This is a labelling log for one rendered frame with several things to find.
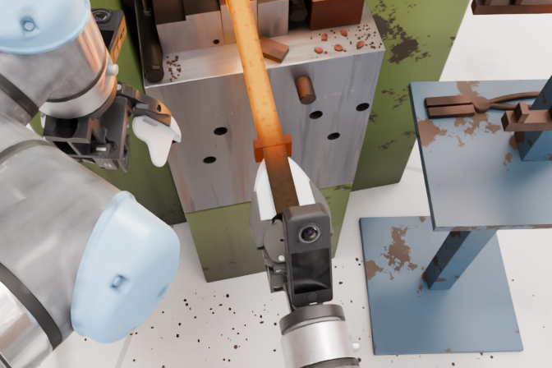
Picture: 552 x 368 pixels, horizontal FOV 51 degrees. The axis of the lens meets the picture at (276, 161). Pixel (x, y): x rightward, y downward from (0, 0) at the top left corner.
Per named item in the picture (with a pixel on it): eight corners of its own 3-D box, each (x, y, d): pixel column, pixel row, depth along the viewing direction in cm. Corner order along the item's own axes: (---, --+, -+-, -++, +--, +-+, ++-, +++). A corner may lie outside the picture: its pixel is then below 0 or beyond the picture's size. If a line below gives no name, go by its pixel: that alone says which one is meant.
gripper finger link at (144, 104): (148, 132, 66) (88, 107, 59) (149, 117, 66) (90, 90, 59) (180, 126, 63) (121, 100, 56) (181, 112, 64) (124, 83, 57)
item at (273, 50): (289, 50, 92) (289, 45, 90) (281, 64, 90) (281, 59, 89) (264, 41, 93) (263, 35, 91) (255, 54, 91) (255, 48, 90)
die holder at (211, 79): (353, 182, 130) (386, 49, 92) (184, 213, 126) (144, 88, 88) (298, 4, 158) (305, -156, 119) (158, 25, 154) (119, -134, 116)
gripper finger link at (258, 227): (241, 199, 69) (259, 266, 65) (241, 192, 68) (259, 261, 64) (280, 190, 70) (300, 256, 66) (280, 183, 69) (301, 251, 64)
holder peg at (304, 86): (315, 103, 94) (317, 94, 91) (299, 107, 93) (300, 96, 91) (310, 84, 96) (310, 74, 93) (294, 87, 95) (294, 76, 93)
